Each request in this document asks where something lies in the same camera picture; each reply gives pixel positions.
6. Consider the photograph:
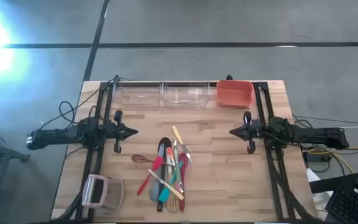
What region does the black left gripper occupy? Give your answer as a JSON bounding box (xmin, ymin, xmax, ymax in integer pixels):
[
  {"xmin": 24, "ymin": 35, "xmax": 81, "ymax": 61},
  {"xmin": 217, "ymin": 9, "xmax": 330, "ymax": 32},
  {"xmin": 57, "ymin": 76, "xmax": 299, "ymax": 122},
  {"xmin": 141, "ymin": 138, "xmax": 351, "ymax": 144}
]
[{"xmin": 104, "ymin": 110, "xmax": 139, "ymax": 154}]

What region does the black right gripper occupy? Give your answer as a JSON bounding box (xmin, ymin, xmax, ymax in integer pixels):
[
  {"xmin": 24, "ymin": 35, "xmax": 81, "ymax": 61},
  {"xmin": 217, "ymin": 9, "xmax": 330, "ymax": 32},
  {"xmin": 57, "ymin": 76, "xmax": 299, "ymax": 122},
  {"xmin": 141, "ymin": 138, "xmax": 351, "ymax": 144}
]
[{"xmin": 229, "ymin": 110, "xmax": 264, "ymax": 156}]

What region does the black nylon spoon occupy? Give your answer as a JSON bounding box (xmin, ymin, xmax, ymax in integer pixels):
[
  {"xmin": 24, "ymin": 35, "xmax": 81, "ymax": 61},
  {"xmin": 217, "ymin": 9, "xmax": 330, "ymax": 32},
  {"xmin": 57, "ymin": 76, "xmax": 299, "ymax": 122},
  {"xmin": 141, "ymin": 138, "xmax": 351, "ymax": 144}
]
[{"xmin": 156, "ymin": 136, "xmax": 173, "ymax": 213}]

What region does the red silicone spatula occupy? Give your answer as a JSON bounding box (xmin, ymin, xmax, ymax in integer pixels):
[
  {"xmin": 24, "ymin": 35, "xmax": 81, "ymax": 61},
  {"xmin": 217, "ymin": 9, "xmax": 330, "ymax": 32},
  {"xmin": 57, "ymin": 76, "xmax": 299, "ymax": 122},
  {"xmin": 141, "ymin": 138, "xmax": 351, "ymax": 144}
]
[{"xmin": 136, "ymin": 155, "xmax": 165, "ymax": 197}]

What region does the yellow-handled table knife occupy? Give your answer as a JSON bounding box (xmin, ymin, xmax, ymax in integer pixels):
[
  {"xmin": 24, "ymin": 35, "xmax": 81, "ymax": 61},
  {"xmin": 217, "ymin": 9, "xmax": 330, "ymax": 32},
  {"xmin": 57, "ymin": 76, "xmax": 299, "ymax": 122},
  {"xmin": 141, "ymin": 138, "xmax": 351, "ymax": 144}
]
[
  {"xmin": 147, "ymin": 169, "xmax": 185, "ymax": 201},
  {"xmin": 171, "ymin": 125, "xmax": 194, "ymax": 165}
]

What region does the green-handled table cutlery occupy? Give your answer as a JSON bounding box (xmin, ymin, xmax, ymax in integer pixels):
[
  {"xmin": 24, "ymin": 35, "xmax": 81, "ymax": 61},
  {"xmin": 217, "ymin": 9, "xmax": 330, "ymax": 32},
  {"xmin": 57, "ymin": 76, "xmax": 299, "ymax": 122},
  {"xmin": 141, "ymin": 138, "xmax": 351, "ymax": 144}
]
[{"xmin": 173, "ymin": 139, "xmax": 183, "ymax": 187}]

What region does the teal silicone spatula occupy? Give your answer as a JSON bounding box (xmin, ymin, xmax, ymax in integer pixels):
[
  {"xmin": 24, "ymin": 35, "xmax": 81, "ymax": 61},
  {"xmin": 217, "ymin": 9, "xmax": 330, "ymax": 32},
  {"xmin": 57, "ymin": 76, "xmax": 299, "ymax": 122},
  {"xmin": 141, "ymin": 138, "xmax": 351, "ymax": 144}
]
[{"xmin": 158, "ymin": 161, "xmax": 185, "ymax": 203}]

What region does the orange plastic bin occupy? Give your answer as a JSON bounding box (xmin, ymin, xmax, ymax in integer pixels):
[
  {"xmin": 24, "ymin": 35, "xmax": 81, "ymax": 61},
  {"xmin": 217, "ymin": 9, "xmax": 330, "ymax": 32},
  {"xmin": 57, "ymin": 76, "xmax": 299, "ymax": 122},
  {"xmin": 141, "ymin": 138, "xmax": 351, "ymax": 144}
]
[{"xmin": 216, "ymin": 80, "xmax": 255, "ymax": 109}]

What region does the clear plastic bin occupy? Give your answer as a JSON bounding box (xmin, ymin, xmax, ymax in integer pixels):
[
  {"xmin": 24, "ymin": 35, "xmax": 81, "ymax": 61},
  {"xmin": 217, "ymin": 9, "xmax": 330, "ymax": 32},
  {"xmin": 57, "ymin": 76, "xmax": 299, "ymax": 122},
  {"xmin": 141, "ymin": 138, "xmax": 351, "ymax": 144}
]
[
  {"xmin": 112, "ymin": 81, "xmax": 162, "ymax": 106},
  {"xmin": 161, "ymin": 81, "xmax": 211, "ymax": 110}
]

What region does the pink mesh utensil holder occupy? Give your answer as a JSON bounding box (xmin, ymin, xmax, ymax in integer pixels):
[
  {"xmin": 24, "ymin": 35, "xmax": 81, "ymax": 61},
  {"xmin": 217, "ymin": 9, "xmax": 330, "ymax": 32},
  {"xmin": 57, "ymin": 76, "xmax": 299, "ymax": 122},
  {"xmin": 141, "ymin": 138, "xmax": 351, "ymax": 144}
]
[{"xmin": 81, "ymin": 174, "xmax": 126, "ymax": 210}]

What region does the black power strip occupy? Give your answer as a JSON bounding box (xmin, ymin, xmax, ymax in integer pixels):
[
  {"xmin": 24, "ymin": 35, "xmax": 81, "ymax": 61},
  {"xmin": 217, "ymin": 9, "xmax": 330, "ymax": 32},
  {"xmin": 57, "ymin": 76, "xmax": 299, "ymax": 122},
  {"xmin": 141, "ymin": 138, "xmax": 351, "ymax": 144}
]
[{"xmin": 303, "ymin": 150, "xmax": 332, "ymax": 163}]

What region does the white crumpled paper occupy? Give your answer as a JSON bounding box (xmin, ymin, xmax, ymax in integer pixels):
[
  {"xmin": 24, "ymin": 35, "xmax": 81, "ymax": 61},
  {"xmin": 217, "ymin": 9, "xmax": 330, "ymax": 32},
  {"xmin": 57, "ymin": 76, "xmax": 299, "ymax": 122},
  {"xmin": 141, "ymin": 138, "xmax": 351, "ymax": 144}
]
[{"xmin": 305, "ymin": 167, "xmax": 334, "ymax": 218}]

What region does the black laptop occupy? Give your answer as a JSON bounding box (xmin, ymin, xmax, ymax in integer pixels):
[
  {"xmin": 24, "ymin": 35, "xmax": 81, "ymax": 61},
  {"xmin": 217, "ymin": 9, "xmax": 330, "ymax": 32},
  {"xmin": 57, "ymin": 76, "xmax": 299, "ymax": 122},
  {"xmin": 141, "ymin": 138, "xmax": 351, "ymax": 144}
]
[{"xmin": 324, "ymin": 136, "xmax": 358, "ymax": 224}]

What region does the black aluminium table frame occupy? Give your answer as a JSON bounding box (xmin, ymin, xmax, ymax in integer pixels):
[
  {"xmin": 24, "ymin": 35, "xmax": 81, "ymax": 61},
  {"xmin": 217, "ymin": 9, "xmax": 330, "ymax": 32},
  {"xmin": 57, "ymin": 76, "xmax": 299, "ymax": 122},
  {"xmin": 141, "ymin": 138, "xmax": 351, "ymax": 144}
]
[{"xmin": 73, "ymin": 80, "xmax": 318, "ymax": 222}]

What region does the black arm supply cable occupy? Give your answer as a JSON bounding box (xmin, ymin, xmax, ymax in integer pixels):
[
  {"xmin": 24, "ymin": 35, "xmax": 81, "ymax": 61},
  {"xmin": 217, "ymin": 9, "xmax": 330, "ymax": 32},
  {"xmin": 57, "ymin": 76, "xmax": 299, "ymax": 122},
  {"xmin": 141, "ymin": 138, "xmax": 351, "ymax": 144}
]
[{"xmin": 39, "ymin": 74, "xmax": 119, "ymax": 131}]

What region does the thin black cable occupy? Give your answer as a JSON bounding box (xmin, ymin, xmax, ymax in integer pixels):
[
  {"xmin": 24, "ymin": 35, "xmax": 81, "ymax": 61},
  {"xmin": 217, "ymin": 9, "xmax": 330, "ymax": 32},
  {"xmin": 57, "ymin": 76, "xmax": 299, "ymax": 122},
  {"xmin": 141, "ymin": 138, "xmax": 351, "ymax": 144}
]
[{"xmin": 292, "ymin": 114, "xmax": 358, "ymax": 126}]

